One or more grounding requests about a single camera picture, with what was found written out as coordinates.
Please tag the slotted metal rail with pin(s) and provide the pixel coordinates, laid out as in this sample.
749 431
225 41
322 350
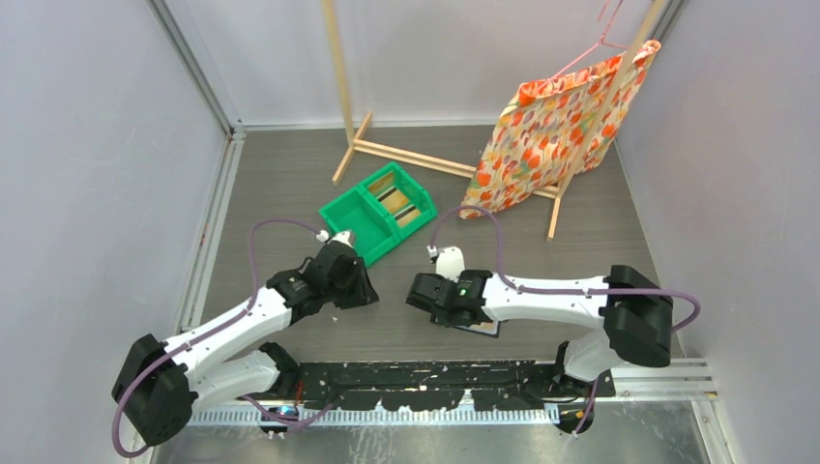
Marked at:
465 414

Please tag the pink wire hanger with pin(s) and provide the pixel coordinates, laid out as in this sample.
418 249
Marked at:
603 39

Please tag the wooden drying rack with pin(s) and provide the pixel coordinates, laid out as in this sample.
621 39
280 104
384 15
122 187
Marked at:
355 135

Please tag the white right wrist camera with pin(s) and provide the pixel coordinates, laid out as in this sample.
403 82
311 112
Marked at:
449 261

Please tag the aluminium corner frame post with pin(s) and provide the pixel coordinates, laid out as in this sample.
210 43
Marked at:
203 84

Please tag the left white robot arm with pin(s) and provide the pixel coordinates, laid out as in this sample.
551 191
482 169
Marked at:
162 384

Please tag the gold card with stripe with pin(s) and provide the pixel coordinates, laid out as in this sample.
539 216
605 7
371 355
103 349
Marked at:
405 215

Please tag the green plastic two-compartment bin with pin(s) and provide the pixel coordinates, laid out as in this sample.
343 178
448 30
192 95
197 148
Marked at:
375 229

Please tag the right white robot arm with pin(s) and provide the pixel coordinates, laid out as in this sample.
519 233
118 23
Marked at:
629 321

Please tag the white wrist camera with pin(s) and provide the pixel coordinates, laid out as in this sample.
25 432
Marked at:
345 237
449 261

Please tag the black leather card holder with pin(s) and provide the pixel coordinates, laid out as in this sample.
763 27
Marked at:
491 328

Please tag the floral orange cloth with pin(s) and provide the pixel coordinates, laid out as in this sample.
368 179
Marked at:
537 137

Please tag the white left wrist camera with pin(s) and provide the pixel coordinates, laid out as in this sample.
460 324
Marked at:
345 237

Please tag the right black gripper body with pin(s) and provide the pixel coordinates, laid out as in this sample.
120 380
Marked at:
444 320

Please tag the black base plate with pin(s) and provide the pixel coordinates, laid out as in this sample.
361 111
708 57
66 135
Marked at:
428 386

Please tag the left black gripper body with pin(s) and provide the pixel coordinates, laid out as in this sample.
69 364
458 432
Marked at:
335 292

